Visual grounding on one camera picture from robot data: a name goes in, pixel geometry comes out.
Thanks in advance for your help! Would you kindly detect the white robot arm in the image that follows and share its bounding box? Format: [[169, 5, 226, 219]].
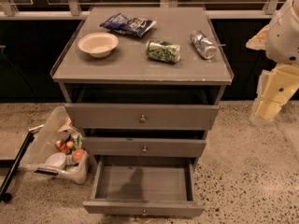
[[246, 0, 299, 124]]

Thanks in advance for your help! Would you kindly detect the grey middle drawer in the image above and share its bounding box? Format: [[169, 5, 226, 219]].
[[83, 137, 206, 158]]

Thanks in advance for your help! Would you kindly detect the silver soda can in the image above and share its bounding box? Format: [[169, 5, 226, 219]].
[[190, 31, 217, 60]]

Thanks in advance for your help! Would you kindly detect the black metal stand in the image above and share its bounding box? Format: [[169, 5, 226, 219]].
[[0, 125, 43, 203]]

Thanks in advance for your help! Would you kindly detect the orange fruit in bin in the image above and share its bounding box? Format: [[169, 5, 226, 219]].
[[72, 148, 85, 163]]

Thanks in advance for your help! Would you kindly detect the grey drawer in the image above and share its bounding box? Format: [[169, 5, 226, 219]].
[[83, 137, 206, 158], [83, 156, 204, 217], [64, 104, 219, 131]]

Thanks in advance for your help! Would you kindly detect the white cup in bin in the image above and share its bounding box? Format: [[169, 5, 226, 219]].
[[45, 152, 66, 170]]

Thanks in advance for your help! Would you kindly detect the grey drawer cabinet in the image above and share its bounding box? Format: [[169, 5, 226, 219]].
[[50, 6, 235, 166]]

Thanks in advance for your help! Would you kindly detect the grey top drawer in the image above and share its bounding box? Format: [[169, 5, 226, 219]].
[[64, 104, 219, 131]]

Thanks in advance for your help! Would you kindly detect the white metal railing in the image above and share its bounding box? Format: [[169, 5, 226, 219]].
[[0, 0, 299, 21]]

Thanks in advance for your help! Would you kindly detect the red item in bin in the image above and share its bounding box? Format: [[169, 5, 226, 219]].
[[55, 140, 66, 152]]

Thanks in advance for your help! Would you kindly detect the clear plastic bin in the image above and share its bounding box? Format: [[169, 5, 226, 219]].
[[21, 106, 89, 184]]

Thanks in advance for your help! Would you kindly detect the beige paper bowl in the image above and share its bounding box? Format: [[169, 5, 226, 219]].
[[78, 33, 119, 58]]

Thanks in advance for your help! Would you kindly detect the grey bottom drawer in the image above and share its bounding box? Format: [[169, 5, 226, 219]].
[[83, 156, 204, 217]]

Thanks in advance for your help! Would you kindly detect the blue chip bag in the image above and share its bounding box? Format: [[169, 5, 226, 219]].
[[100, 13, 156, 37]]

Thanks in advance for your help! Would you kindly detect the green soda can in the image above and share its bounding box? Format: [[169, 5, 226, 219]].
[[146, 40, 180, 63]]

